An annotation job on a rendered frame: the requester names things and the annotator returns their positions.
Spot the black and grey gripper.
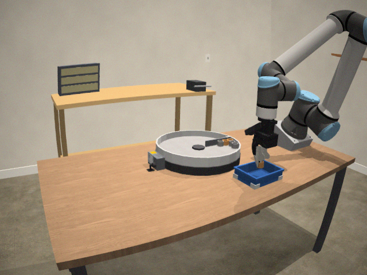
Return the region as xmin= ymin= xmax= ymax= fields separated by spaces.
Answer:
xmin=252 ymin=117 xmax=278 ymax=167

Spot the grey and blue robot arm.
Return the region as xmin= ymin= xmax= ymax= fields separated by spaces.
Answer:
xmin=256 ymin=10 xmax=367 ymax=142

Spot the blue crate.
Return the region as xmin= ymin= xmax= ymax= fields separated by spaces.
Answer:
xmin=233 ymin=160 xmax=283 ymax=190

